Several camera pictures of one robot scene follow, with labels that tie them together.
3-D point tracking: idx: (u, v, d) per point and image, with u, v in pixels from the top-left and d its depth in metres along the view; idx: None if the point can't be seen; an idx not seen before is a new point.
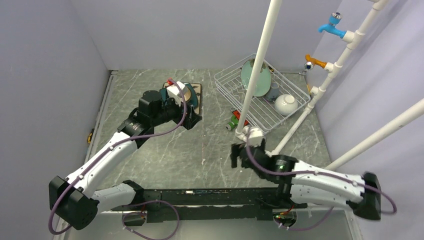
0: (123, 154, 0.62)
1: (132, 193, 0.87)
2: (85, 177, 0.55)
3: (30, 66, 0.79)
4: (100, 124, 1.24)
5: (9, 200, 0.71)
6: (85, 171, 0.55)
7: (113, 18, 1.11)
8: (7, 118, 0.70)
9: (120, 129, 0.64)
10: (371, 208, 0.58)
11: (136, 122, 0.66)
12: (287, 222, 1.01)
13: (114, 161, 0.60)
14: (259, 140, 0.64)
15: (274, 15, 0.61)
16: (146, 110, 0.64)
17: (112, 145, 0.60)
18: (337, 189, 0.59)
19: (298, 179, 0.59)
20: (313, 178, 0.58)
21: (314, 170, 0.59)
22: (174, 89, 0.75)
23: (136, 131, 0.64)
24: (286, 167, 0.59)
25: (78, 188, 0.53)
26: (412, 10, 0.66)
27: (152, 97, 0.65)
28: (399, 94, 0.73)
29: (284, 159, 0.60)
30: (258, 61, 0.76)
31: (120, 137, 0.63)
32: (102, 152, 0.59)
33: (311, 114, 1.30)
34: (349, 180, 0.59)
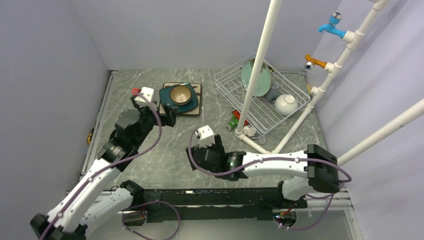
0: (106, 181, 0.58)
1: (130, 198, 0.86)
2: (64, 214, 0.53)
3: (31, 66, 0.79)
4: (100, 124, 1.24)
5: (8, 200, 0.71)
6: (64, 209, 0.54)
7: (113, 19, 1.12)
8: (8, 117, 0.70)
9: (101, 155, 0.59)
10: (319, 181, 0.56)
11: (117, 144, 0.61)
12: (287, 222, 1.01)
13: (95, 191, 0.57)
14: (210, 139, 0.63)
15: (274, 14, 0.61)
16: (123, 134, 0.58)
17: (91, 176, 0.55)
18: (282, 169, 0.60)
19: (249, 172, 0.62)
20: (260, 166, 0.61)
21: (260, 158, 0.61)
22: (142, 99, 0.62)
23: (117, 157, 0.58)
24: (237, 162, 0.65)
25: (58, 226, 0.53)
26: (411, 10, 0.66)
27: (128, 120, 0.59)
28: (398, 94, 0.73)
29: (234, 156, 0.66)
30: (258, 60, 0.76)
31: (100, 165, 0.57)
32: (81, 185, 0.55)
33: (311, 114, 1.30)
34: (291, 158, 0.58)
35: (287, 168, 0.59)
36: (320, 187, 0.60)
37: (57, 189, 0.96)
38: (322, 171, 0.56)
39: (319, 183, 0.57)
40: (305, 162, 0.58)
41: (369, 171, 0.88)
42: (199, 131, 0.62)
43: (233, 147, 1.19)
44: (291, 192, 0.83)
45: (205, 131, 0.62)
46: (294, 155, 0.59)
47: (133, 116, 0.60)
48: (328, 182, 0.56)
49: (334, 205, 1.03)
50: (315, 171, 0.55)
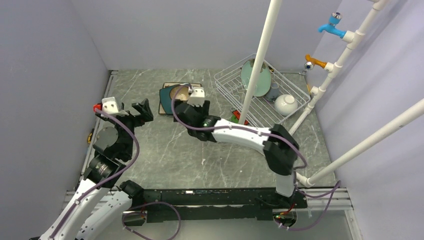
0: (94, 202, 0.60)
1: (128, 202, 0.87)
2: (55, 239, 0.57)
3: (31, 66, 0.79)
4: (100, 124, 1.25)
5: (8, 200, 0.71)
6: (54, 233, 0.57)
7: (113, 19, 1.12)
8: (8, 117, 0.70)
9: (86, 176, 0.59)
10: (272, 156, 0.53)
11: (102, 162, 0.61)
12: (287, 222, 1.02)
13: (84, 212, 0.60)
14: (200, 101, 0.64)
15: (274, 14, 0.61)
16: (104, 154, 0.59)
17: (78, 199, 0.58)
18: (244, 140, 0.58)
19: (216, 133, 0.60)
20: (227, 132, 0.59)
21: (229, 125, 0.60)
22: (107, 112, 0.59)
23: (102, 176, 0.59)
24: (211, 123, 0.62)
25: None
26: (411, 11, 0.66)
27: (107, 141, 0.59)
28: (399, 95, 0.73)
29: (210, 118, 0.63)
30: (258, 60, 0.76)
31: (86, 186, 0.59)
32: (68, 210, 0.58)
33: (311, 114, 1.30)
34: (254, 130, 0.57)
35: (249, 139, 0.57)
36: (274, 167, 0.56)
37: (57, 188, 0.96)
38: (278, 148, 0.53)
39: (272, 161, 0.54)
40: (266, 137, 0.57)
41: (369, 171, 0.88)
42: (195, 89, 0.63)
43: (234, 147, 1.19)
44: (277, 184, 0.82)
45: (200, 91, 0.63)
46: (259, 129, 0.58)
47: (111, 136, 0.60)
48: (280, 160, 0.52)
49: (334, 206, 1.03)
50: (270, 144, 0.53)
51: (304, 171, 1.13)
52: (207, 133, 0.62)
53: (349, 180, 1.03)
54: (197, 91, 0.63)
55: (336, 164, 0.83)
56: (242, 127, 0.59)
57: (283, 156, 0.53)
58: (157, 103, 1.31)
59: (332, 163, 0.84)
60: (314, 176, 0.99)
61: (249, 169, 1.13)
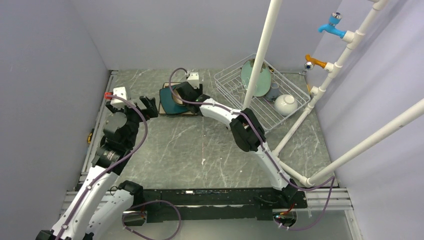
0: (104, 188, 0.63)
1: (130, 199, 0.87)
2: (69, 226, 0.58)
3: (30, 66, 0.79)
4: (100, 124, 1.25)
5: (7, 201, 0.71)
6: (68, 220, 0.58)
7: (113, 19, 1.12)
8: (7, 117, 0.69)
9: (95, 162, 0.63)
10: (235, 130, 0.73)
11: (109, 149, 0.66)
12: (287, 222, 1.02)
13: (97, 198, 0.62)
14: (195, 82, 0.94)
15: (274, 14, 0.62)
16: (115, 138, 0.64)
17: (90, 184, 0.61)
18: (221, 116, 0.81)
19: (203, 108, 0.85)
20: (210, 108, 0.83)
21: (213, 103, 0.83)
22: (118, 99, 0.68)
23: (112, 160, 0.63)
24: (202, 99, 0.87)
25: (65, 238, 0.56)
26: (411, 10, 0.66)
27: (116, 124, 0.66)
28: (398, 94, 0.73)
29: (201, 96, 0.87)
30: (258, 60, 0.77)
31: (96, 172, 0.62)
32: (82, 194, 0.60)
33: (311, 114, 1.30)
34: (228, 110, 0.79)
35: (223, 116, 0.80)
36: (238, 140, 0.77)
37: (57, 188, 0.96)
38: (241, 125, 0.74)
39: (237, 135, 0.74)
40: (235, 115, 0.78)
41: (369, 171, 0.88)
42: (191, 74, 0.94)
43: (234, 147, 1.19)
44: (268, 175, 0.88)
45: (194, 75, 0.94)
46: (232, 110, 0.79)
47: (120, 120, 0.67)
48: (241, 135, 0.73)
49: (334, 206, 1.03)
50: (236, 121, 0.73)
51: (304, 172, 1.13)
52: (195, 108, 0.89)
53: (349, 180, 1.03)
54: (193, 75, 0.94)
55: (336, 164, 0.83)
56: (221, 106, 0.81)
57: (243, 131, 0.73)
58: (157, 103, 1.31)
59: (331, 163, 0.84)
60: (314, 176, 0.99)
61: (249, 169, 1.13)
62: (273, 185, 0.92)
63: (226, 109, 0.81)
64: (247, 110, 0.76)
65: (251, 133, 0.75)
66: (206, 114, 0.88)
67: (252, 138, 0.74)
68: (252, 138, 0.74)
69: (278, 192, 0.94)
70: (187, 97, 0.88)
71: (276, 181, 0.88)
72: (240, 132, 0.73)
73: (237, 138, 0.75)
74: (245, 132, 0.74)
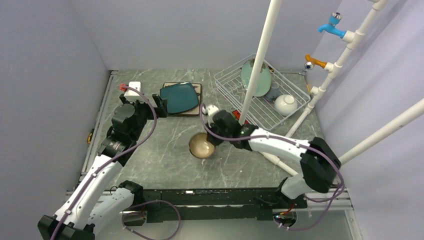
0: (108, 177, 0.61)
1: (131, 197, 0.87)
2: (73, 211, 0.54)
3: (31, 66, 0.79)
4: (100, 124, 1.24)
5: (9, 201, 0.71)
6: (72, 205, 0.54)
7: (113, 19, 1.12)
8: (7, 118, 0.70)
9: (101, 151, 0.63)
10: (311, 170, 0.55)
11: (115, 141, 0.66)
12: (287, 222, 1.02)
13: (101, 187, 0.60)
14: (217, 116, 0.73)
15: (274, 15, 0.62)
16: (122, 128, 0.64)
17: (95, 172, 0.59)
18: (283, 152, 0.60)
19: (252, 141, 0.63)
20: (264, 141, 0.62)
21: (266, 134, 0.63)
22: (133, 92, 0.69)
23: (118, 150, 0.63)
24: (248, 131, 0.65)
25: (68, 223, 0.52)
26: (411, 10, 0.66)
27: (125, 114, 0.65)
28: (399, 94, 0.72)
29: (247, 126, 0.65)
30: (258, 60, 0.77)
31: (101, 160, 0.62)
32: (86, 181, 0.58)
33: (311, 114, 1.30)
34: (293, 142, 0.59)
35: (287, 151, 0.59)
36: (310, 181, 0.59)
37: (58, 189, 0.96)
38: (317, 163, 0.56)
39: (312, 176, 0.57)
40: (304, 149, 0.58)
41: (369, 171, 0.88)
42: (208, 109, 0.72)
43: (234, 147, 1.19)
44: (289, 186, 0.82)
45: (211, 107, 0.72)
46: (298, 142, 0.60)
47: (128, 110, 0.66)
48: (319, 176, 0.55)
49: (335, 205, 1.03)
50: (309, 158, 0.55)
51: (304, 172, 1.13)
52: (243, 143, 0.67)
53: (348, 180, 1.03)
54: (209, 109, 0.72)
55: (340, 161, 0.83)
56: (280, 138, 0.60)
57: (320, 170, 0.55)
58: None
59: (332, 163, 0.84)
60: None
61: (249, 169, 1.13)
62: (283, 191, 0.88)
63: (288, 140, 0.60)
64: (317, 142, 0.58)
65: (329, 170, 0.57)
66: (255, 150, 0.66)
67: (331, 176, 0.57)
68: (331, 176, 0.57)
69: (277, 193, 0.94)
70: (229, 130, 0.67)
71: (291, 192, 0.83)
72: (318, 173, 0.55)
73: (311, 179, 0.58)
74: (323, 171, 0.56)
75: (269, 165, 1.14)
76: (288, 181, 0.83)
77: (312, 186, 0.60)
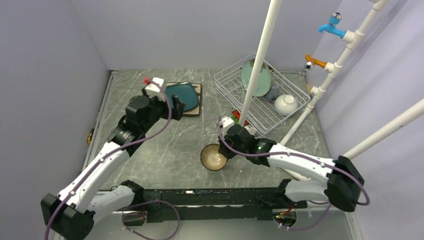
0: (115, 164, 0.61)
1: (132, 195, 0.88)
2: (76, 193, 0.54)
3: (31, 66, 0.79)
4: (100, 124, 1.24)
5: (9, 201, 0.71)
6: (77, 187, 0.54)
7: (113, 19, 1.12)
8: (7, 117, 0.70)
9: (111, 138, 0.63)
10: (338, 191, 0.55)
11: (126, 130, 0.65)
12: (287, 222, 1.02)
13: (106, 172, 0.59)
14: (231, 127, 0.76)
15: (274, 14, 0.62)
16: (134, 117, 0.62)
17: (103, 157, 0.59)
18: (306, 170, 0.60)
19: (272, 158, 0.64)
20: (285, 158, 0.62)
21: (286, 151, 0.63)
22: (155, 87, 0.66)
23: (127, 140, 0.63)
24: (265, 147, 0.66)
25: (71, 204, 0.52)
26: (411, 10, 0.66)
27: (139, 104, 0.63)
28: (399, 94, 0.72)
29: (264, 142, 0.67)
30: (258, 60, 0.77)
31: (110, 147, 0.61)
32: (93, 166, 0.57)
33: (311, 114, 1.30)
34: (317, 161, 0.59)
35: (310, 169, 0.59)
36: (335, 200, 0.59)
37: (58, 189, 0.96)
38: (343, 184, 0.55)
39: (338, 196, 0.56)
40: (329, 170, 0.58)
41: (369, 171, 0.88)
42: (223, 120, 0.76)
43: None
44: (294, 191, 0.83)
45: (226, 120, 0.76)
46: (323, 161, 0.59)
47: (143, 102, 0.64)
48: (346, 198, 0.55)
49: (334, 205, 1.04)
50: (336, 179, 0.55)
51: None
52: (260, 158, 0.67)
53: None
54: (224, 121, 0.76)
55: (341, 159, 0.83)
56: (301, 155, 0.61)
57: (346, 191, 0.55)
58: None
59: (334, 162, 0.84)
60: None
61: (249, 169, 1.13)
62: (287, 194, 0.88)
63: (311, 159, 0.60)
64: (343, 162, 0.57)
65: (355, 190, 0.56)
66: (275, 166, 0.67)
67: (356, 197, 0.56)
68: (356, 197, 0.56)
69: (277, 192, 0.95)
70: (246, 146, 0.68)
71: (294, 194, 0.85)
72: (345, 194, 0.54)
73: (336, 199, 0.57)
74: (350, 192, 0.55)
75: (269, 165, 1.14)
76: (301, 185, 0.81)
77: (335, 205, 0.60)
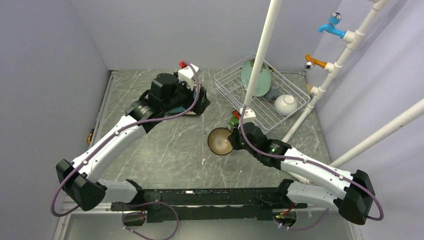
0: (129, 139, 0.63)
1: (134, 192, 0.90)
2: (89, 163, 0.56)
3: (31, 66, 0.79)
4: (100, 124, 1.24)
5: (9, 201, 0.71)
6: (89, 157, 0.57)
7: (113, 19, 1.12)
8: (7, 118, 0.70)
9: (129, 112, 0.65)
10: (353, 203, 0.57)
11: (146, 106, 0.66)
12: (287, 222, 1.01)
13: (119, 147, 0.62)
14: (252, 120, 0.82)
15: (274, 14, 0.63)
16: (158, 93, 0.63)
17: (118, 130, 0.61)
18: (322, 180, 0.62)
19: (287, 163, 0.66)
20: (301, 165, 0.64)
21: (303, 158, 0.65)
22: (186, 71, 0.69)
23: (144, 115, 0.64)
24: (279, 149, 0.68)
25: (82, 173, 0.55)
26: (412, 10, 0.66)
27: (165, 81, 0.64)
28: (399, 93, 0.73)
29: (277, 144, 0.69)
30: (258, 60, 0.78)
31: (127, 120, 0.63)
32: (108, 138, 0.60)
33: (311, 114, 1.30)
34: (336, 173, 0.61)
35: (327, 180, 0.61)
36: (345, 212, 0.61)
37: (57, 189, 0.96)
38: (360, 197, 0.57)
39: (351, 208, 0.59)
40: (347, 183, 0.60)
41: (369, 171, 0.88)
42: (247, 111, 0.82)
43: None
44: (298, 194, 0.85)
45: (250, 112, 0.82)
46: (341, 174, 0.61)
47: (169, 80, 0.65)
48: (360, 211, 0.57)
49: None
50: (353, 192, 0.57)
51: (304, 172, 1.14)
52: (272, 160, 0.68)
53: None
54: (248, 113, 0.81)
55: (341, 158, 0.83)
56: (319, 165, 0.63)
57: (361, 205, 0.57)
58: None
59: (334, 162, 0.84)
60: None
61: (249, 169, 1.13)
62: (291, 198, 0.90)
63: (329, 171, 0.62)
64: (361, 177, 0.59)
65: (368, 205, 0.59)
66: (286, 170, 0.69)
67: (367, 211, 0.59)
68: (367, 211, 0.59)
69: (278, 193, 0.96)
70: (258, 144, 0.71)
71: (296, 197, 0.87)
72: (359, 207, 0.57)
73: (348, 210, 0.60)
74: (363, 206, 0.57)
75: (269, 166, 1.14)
76: (305, 189, 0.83)
77: (344, 215, 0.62)
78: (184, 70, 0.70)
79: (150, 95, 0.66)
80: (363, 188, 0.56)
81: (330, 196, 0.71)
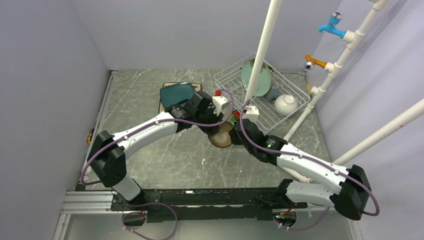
0: (164, 131, 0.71)
1: (136, 192, 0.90)
2: (128, 139, 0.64)
3: (30, 66, 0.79)
4: (100, 124, 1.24)
5: (8, 201, 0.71)
6: (130, 134, 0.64)
7: (113, 19, 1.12)
8: (7, 117, 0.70)
9: (167, 110, 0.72)
10: (348, 199, 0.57)
11: (182, 110, 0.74)
12: (287, 222, 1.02)
13: (153, 134, 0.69)
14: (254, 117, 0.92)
15: (274, 14, 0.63)
16: (197, 102, 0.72)
17: (158, 120, 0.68)
18: (317, 175, 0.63)
19: (282, 158, 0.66)
20: (296, 160, 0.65)
21: (299, 153, 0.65)
22: (220, 99, 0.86)
23: (180, 116, 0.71)
24: (274, 144, 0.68)
25: (120, 146, 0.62)
26: (412, 10, 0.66)
27: (206, 95, 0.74)
28: (399, 93, 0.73)
29: (273, 140, 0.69)
30: (258, 60, 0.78)
31: (165, 116, 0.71)
32: (148, 123, 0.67)
33: (311, 114, 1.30)
34: (332, 168, 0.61)
35: (322, 175, 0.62)
36: (342, 207, 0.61)
37: (57, 188, 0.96)
38: (355, 192, 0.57)
39: (347, 204, 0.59)
40: (342, 178, 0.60)
41: (369, 171, 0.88)
42: (251, 107, 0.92)
43: (234, 147, 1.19)
44: (297, 193, 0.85)
45: (254, 109, 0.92)
46: (337, 169, 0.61)
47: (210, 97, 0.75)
48: (356, 206, 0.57)
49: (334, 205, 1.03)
50: (349, 187, 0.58)
51: None
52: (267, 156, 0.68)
53: None
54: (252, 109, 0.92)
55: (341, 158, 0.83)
56: (314, 159, 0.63)
57: (357, 199, 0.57)
58: (157, 103, 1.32)
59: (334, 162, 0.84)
60: None
61: (248, 169, 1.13)
62: (289, 196, 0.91)
63: (326, 166, 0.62)
64: (356, 172, 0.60)
65: (364, 200, 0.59)
66: (283, 166, 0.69)
67: (364, 205, 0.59)
68: (363, 205, 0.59)
69: (278, 193, 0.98)
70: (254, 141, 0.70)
71: (295, 195, 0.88)
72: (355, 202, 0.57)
73: (345, 205, 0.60)
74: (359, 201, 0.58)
75: (269, 166, 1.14)
76: (304, 188, 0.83)
77: (340, 211, 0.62)
78: (219, 98, 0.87)
79: (188, 103, 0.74)
80: (358, 183, 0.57)
81: (327, 192, 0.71)
